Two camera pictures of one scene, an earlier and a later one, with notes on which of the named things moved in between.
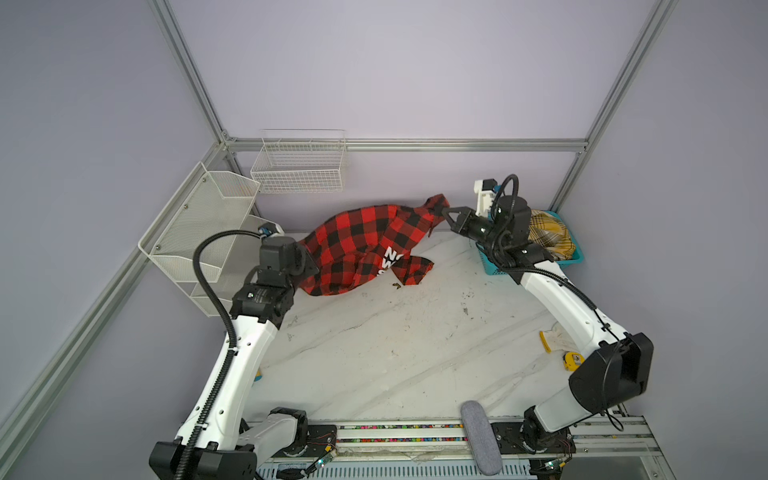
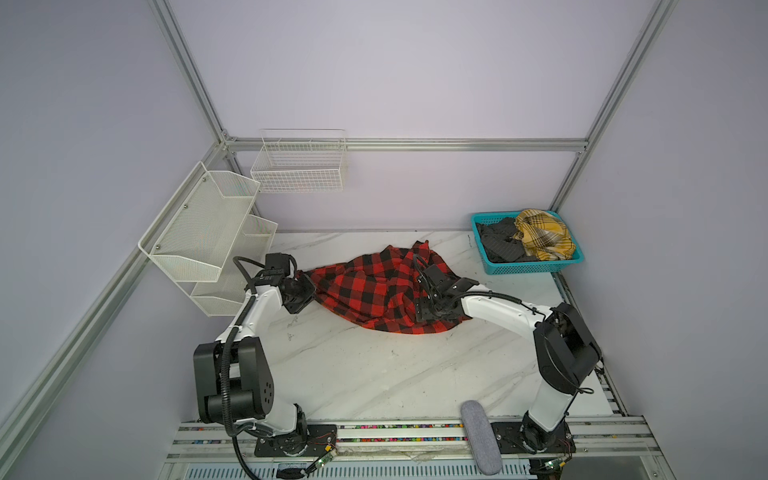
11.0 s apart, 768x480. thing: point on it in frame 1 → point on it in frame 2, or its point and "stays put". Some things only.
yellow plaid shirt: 550,233 stays put
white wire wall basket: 301,161 stays put
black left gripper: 311,266 → 309,289
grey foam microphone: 483,441 stays put
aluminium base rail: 622,449 stays put
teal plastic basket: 492,264 stays put
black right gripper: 456,225 → 421,310
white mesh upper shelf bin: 206,202 stays put
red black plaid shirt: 360,244 → 377,290
